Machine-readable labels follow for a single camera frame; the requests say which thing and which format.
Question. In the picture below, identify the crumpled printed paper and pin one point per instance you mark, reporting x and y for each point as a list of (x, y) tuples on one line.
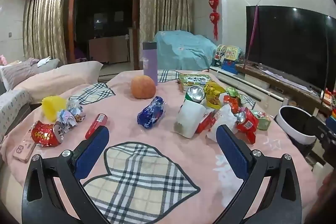
[(69, 116)]

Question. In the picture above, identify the orange red snack packet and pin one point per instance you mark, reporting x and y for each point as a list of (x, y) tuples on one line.
[(232, 104)]

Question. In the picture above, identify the person's right hand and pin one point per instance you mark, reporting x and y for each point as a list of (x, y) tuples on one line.
[(328, 186)]

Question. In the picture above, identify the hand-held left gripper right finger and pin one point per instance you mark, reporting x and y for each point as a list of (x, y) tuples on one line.
[(232, 151)]

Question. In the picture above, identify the beige balcony cabinet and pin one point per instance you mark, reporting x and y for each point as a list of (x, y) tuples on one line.
[(107, 49)]

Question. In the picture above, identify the white tv cabinet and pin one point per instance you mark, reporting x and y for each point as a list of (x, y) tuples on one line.
[(236, 77)]

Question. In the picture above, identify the red orange toy phone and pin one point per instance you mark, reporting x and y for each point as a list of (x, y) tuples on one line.
[(328, 97)]

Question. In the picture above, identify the black flat television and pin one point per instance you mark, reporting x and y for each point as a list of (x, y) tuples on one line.
[(283, 43)]

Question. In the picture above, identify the crushed green can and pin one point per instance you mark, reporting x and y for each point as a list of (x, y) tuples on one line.
[(195, 92)]

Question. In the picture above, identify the white cloth under television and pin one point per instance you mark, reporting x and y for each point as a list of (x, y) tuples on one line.
[(283, 75)]

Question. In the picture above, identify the small white cloth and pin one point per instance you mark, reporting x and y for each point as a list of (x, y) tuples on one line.
[(44, 61)]

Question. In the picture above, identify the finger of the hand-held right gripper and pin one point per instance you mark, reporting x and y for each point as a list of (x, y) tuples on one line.
[(331, 122), (321, 128)]

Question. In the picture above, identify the teal floral cover cloth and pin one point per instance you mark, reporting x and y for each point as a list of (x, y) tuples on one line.
[(183, 50)]

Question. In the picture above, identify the beige patterned curtain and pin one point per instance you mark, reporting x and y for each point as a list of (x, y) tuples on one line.
[(165, 11), (44, 22)]

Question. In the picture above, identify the purple thermos bottle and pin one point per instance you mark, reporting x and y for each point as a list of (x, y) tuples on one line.
[(150, 66)]

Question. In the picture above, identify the red wrapper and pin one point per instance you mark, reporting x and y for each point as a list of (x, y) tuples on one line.
[(206, 121)]

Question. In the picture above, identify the small red can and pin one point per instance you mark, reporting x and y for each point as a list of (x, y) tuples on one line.
[(95, 124)]

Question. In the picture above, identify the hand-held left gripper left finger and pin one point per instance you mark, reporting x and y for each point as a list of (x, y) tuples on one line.
[(92, 153)]

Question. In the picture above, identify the crushed red can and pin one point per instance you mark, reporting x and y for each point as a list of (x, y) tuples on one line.
[(43, 134)]

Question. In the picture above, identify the orange red apple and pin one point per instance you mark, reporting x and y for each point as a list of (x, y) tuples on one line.
[(143, 87)]

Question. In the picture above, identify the pink phone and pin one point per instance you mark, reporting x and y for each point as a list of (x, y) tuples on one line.
[(23, 151)]

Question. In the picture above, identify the white patterned sofa cover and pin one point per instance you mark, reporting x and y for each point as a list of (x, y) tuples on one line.
[(13, 106)]

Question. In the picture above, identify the blue snack bag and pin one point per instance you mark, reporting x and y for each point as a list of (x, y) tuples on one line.
[(151, 115)]

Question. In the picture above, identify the colourful toy cash register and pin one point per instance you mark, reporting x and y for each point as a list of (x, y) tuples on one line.
[(233, 56)]

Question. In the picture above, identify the green orange carton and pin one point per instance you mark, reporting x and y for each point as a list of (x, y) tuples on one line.
[(262, 119)]

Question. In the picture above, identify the white green bead toy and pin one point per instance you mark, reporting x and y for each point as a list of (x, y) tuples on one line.
[(220, 56)]

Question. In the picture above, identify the red hanging heart decoration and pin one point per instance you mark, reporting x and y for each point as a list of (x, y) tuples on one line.
[(213, 2)]

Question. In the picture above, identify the white plastic bag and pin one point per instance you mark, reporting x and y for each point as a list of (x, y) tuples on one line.
[(223, 117)]

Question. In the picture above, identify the yellow snack packet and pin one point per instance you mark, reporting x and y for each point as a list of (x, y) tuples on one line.
[(213, 94)]

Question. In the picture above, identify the green snack packet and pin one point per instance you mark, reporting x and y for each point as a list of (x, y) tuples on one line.
[(232, 92)]

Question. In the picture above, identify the pink covered sofa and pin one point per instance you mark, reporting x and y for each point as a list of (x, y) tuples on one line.
[(65, 74)]

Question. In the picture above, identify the white rimmed black trash bin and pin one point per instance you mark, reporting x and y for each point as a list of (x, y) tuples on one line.
[(286, 121)]

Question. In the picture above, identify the wooden framed glass door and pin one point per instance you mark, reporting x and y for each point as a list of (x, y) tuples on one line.
[(105, 16)]

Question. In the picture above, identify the pink plaid patch blanket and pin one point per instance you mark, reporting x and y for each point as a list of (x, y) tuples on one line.
[(162, 141)]

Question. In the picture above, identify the striped grey pillow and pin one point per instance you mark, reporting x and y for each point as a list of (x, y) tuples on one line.
[(18, 70)]

